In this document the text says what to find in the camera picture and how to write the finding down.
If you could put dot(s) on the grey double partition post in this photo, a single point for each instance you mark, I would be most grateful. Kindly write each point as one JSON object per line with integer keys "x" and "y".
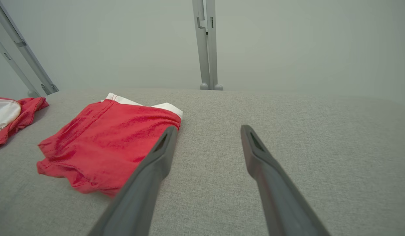
{"x": 205, "y": 59}

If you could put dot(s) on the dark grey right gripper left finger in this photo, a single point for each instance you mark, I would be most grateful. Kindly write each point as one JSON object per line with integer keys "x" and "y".
{"x": 137, "y": 203}

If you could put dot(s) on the red basketball jersey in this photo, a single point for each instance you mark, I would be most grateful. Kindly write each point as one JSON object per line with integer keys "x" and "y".
{"x": 25, "y": 111}

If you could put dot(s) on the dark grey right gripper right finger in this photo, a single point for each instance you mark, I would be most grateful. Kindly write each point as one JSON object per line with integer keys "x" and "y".
{"x": 287, "y": 209}

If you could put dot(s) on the red shorts with white waistband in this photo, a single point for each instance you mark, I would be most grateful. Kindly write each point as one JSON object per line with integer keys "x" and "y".
{"x": 101, "y": 141}

